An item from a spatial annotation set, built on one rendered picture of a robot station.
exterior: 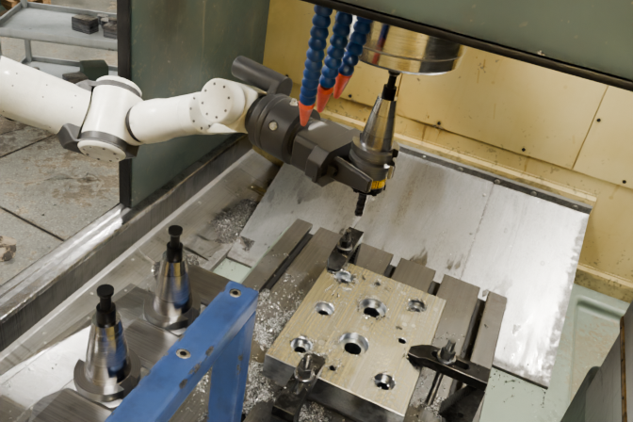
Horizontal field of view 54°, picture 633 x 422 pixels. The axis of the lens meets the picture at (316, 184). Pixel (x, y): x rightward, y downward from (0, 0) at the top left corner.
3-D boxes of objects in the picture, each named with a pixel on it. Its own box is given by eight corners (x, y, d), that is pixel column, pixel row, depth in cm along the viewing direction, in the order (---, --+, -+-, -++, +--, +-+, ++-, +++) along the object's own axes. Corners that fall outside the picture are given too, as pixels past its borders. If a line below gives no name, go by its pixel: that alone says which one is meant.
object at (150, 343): (98, 348, 64) (98, 342, 64) (130, 316, 69) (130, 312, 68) (154, 375, 63) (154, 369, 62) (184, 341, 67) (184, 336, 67)
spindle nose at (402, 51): (433, 89, 65) (465, -26, 59) (306, 44, 71) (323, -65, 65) (478, 56, 78) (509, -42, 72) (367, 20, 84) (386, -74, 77)
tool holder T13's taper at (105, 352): (106, 394, 58) (105, 343, 54) (73, 370, 59) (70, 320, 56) (140, 365, 61) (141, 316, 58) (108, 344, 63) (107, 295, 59)
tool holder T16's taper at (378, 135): (381, 154, 78) (394, 107, 75) (352, 141, 80) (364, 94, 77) (398, 145, 82) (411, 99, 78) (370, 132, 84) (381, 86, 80)
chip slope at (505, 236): (192, 293, 158) (198, 210, 144) (299, 182, 212) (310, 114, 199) (541, 445, 135) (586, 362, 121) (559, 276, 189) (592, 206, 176)
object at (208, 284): (160, 287, 73) (161, 283, 73) (186, 264, 78) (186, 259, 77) (211, 310, 72) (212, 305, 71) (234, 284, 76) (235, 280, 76)
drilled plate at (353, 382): (261, 375, 99) (265, 353, 96) (329, 275, 122) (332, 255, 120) (397, 437, 93) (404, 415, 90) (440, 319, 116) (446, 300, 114)
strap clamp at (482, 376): (393, 396, 104) (413, 332, 97) (398, 381, 107) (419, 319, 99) (468, 429, 101) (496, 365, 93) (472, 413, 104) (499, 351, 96)
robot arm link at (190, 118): (247, 121, 90) (178, 133, 97) (281, 127, 97) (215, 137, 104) (244, 77, 90) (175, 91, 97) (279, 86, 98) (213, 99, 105)
